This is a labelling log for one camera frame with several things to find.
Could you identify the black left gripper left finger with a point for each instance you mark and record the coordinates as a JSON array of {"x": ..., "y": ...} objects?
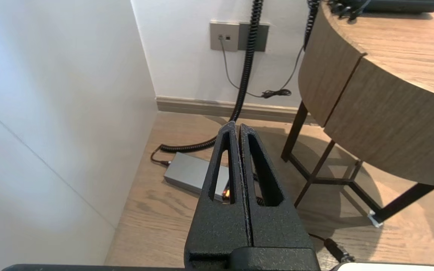
[{"x": 217, "y": 226}]

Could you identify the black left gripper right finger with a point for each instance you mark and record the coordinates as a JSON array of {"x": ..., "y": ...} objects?
[{"x": 277, "y": 233}]

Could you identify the white robot base chassis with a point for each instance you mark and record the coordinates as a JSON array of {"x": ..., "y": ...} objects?
[{"x": 390, "y": 268}]

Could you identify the grey power adapter box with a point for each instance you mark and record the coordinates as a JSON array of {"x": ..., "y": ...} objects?
[{"x": 190, "y": 173}]

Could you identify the grey skirting board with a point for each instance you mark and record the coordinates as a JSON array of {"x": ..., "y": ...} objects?
[{"x": 202, "y": 107}]

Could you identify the thin grey phone line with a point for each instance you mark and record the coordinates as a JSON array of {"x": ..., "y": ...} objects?
[{"x": 273, "y": 92}]

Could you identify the black white desk telephone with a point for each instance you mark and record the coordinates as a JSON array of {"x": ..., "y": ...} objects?
[{"x": 398, "y": 5}]

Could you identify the small grey wall outlet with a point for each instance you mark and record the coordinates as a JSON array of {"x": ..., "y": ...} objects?
[{"x": 224, "y": 35}]

